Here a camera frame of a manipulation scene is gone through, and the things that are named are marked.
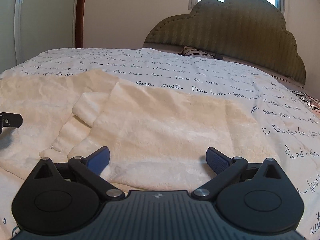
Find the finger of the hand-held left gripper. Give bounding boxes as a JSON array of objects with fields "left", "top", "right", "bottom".
[{"left": 0, "top": 111, "right": 24, "bottom": 133}]

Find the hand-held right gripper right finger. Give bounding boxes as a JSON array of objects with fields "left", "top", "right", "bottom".
[{"left": 191, "top": 147, "right": 288, "bottom": 201}]

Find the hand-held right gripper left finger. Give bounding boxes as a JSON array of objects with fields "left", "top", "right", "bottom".
[{"left": 34, "top": 146, "right": 126, "bottom": 201}]

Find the cream fluffy blanket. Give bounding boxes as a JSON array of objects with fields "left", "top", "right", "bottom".
[{"left": 0, "top": 69, "right": 283, "bottom": 191}]

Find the white script-print blanket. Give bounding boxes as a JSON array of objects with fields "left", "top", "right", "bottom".
[{"left": 0, "top": 47, "right": 320, "bottom": 240}]

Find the white wardrobe with flower decals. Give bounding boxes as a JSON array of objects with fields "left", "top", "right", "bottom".
[{"left": 0, "top": 0, "right": 80, "bottom": 73}]

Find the patterned bed sheet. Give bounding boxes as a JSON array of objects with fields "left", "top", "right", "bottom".
[{"left": 291, "top": 89, "right": 320, "bottom": 113}]

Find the striped patterned pillow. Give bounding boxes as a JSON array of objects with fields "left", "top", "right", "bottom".
[{"left": 180, "top": 45, "right": 218, "bottom": 58}]

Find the olive upholstered headboard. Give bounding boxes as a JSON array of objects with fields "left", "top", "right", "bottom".
[{"left": 144, "top": 0, "right": 307, "bottom": 86}]

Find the brown wooden door frame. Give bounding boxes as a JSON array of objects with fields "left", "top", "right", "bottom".
[{"left": 75, "top": 0, "right": 88, "bottom": 49}]

